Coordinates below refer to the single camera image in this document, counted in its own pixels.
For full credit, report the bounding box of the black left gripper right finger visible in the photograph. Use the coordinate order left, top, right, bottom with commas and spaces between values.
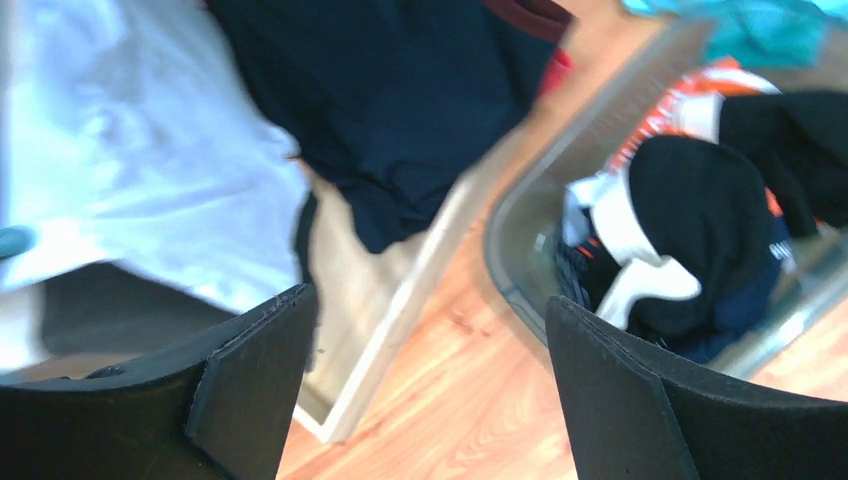
545, 297, 847, 479

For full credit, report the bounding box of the black underwear in basket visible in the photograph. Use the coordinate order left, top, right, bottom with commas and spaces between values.
718, 90, 847, 238

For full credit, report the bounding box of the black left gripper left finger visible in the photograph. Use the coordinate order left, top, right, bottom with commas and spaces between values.
1, 285, 318, 479

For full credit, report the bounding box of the dark navy tank top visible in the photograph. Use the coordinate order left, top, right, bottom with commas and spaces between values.
208, 0, 574, 253

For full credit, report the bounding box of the clear plastic basket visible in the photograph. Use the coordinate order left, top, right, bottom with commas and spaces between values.
484, 17, 847, 380

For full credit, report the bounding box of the black cream-band underwear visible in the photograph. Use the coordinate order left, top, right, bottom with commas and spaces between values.
557, 135, 780, 336

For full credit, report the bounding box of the navy orange boxer underwear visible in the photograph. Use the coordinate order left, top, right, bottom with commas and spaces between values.
554, 211, 794, 364

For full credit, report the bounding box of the white grey underwear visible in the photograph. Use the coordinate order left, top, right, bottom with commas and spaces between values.
1, 1, 309, 373

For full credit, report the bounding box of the grey-blue hanger on rack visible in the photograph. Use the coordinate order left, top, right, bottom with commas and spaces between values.
0, 226, 35, 261

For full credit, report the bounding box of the red garment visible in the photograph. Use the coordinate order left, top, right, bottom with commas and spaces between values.
538, 48, 574, 97

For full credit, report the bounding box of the teal cloth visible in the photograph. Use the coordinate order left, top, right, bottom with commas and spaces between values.
621, 0, 847, 68

